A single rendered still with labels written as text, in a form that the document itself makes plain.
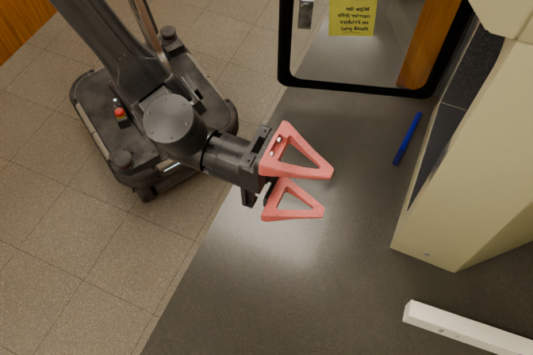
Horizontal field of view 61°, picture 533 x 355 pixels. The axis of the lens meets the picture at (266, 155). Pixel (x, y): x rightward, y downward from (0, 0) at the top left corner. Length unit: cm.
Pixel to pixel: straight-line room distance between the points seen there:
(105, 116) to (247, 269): 127
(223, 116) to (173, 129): 134
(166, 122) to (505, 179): 39
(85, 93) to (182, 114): 155
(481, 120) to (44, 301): 167
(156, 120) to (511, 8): 35
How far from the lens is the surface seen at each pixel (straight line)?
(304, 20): 78
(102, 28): 55
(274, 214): 59
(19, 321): 194
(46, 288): 193
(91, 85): 206
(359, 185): 86
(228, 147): 55
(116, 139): 185
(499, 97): 49
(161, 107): 51
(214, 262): 79
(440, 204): 66
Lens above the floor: 168
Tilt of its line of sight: 57 degrees down
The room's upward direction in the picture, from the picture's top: straight up
